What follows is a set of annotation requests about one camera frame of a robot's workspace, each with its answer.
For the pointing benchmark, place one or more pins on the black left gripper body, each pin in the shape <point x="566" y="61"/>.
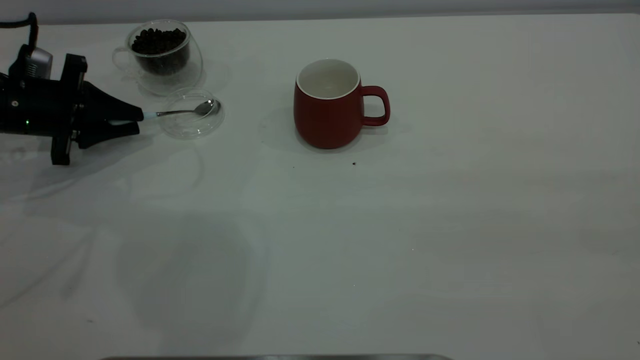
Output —
<point x="40" y="107"/>

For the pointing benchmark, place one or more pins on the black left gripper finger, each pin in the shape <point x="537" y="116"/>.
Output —
<point x="107" y="105"/>
<point x="102" y="134"/>

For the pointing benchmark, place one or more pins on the red ceramic mug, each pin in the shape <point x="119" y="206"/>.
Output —
<point x="325" y="122"/>

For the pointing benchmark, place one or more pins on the dark coffee beans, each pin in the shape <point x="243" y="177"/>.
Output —
<point x="160" y="45"/>

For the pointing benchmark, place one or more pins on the clear glass lid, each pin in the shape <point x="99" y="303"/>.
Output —
<point x="190" y="127"/>

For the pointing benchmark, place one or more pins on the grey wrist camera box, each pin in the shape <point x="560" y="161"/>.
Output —
<point x="39" y="62"/>

